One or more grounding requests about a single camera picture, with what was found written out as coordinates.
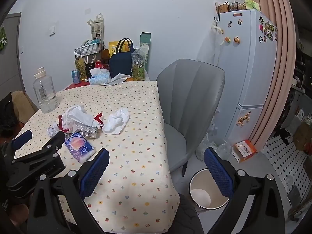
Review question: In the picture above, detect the washing machine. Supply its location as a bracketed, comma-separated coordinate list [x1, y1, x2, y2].
[278, 88, 296, 132]

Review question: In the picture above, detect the pink curtain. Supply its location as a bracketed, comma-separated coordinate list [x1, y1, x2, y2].
[246, 0, 296, 150]

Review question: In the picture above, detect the yellow snack pouch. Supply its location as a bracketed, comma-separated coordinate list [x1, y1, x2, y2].
[108, 41, 123, 56]

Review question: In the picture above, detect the clear plastic bag of bottles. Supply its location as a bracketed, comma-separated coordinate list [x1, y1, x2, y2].
[195, 132, 232, 162]

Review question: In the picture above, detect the grey upholstered chair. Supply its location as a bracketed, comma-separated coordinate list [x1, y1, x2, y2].
[156, 59, 225, 177]

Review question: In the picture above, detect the grey door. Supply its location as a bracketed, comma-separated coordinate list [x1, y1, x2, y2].
[0, 13, 25, 95]

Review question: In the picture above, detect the floral tablecloth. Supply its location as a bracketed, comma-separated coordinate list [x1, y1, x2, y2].
[13, 80, 181, 233]

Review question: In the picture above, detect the person's dark trouser leg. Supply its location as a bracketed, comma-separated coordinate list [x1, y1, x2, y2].
[171, 192, 204, 234]

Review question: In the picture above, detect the white round wastebasket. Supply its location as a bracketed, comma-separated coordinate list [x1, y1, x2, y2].
[189, 168, 231, 211]

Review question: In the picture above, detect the red and white wrapper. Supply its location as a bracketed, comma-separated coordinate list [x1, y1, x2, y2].
[58, 112, 104, 132]

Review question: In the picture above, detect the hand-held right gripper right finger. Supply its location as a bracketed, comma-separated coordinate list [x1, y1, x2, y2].
[203, 147, 285, 234]

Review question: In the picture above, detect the white embossed paper napkin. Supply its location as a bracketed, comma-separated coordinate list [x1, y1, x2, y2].
[102, 108, 130, 135]

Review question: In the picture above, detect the cluster of colourful fridge magnets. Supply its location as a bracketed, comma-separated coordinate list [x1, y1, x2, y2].
[258, 16, 278, 45]

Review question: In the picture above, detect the blue white tissue box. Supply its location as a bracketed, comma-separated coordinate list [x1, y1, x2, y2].
[89, 68, 111, 85]

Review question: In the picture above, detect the gold ornament magnet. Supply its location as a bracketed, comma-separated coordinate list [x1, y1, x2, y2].
[236, 111, 252, 128]

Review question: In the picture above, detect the white hanging plastic bag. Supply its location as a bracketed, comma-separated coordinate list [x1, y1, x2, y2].
[197, 21, 223, 67]

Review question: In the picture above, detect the green paper card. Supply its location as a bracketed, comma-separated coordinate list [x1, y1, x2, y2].
[244, 0, 261, 11]

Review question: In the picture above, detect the navy lunch bag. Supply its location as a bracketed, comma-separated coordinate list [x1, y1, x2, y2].
[108, 38, 134, 79]

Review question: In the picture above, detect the silver blister pill pack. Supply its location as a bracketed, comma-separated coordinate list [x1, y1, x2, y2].
[77, 123, 98, 138]

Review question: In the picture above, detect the tan cloth on chair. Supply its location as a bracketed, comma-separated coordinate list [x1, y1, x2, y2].
[11, 91, 39, 125]

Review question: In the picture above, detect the black wire basket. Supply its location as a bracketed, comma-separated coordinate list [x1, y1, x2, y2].
[74, 40, 103, 59]

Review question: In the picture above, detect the black denim garment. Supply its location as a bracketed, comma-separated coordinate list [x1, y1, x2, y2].
[0, 93, 19, 137]

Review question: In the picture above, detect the red table mat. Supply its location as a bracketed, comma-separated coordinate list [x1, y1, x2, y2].
[64, 80, 91, 91]

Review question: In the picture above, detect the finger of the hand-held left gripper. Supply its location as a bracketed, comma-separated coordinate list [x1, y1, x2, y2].
[12, 131, 66, 164]
[11, 130, 33, 152]

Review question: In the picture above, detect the blue drink can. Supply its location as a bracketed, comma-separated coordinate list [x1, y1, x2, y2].
[71, 69, 81, 84]

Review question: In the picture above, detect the person's left hand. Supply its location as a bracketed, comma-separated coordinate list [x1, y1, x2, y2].
[8, 203, 30, 228]

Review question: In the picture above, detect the black mesh holder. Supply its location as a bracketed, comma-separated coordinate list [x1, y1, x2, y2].
[85, 57, 97, 70]

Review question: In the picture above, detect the large green tea bottle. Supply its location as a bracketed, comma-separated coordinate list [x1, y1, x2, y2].
[131, 45, 146, 81]

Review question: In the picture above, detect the small yellow tea bottle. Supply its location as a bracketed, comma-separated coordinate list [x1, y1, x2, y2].
[74, 56, 87, 81]

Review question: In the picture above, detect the large clear water jug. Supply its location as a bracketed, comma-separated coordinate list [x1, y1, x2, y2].
[33, 67, 58, 114]

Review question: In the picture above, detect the blue pink tissue pack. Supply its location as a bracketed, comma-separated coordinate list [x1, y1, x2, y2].
[64, 132, 96, 163]

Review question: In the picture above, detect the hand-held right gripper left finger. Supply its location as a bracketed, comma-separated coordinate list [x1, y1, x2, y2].
[27, 148, 110, 234]

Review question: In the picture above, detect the white refrigerator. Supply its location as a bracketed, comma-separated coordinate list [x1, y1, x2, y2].
[214, 8, 278, 147]

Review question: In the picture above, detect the green door decoration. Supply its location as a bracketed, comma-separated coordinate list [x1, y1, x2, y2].
[0, 26, 8, 51]

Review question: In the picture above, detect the orange and white box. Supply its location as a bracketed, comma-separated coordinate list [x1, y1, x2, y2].
[232, 140, 257, 163]

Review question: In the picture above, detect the tall green carton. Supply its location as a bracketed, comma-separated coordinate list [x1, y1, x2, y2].
[139, 32, 152, 70]

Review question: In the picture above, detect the grey folded cloth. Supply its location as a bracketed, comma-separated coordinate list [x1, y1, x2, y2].
[100, 73, 132, 86]

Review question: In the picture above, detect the black cloth on floor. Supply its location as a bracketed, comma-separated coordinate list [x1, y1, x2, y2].
[273, 128, 290, 145]

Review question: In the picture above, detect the cardboard box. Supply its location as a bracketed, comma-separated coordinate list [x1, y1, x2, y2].
[292, 122, 312, 154]

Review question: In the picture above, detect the brown fuzzy bag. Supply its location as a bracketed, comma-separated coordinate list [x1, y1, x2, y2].
[288, 195, 312, 222]

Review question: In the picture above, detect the white paper carrier bag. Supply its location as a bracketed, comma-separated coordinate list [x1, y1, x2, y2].
[88, 13, 106, 43]

